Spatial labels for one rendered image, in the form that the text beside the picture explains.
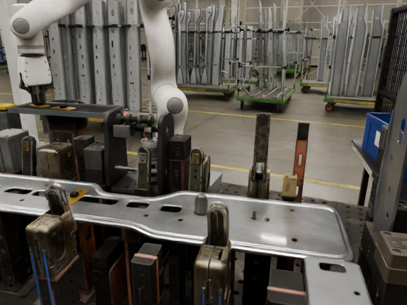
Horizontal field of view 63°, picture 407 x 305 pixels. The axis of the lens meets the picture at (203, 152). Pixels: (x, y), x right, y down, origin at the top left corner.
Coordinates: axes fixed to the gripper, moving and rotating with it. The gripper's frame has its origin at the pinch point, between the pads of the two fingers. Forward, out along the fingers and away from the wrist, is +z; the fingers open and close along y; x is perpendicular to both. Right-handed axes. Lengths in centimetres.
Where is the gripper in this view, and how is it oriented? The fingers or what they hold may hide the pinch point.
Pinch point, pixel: (38, 98)
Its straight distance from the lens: 135.8
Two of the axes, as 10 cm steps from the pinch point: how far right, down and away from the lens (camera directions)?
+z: -0.1, 9.5, 3.2
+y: -5.9, 2.5, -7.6
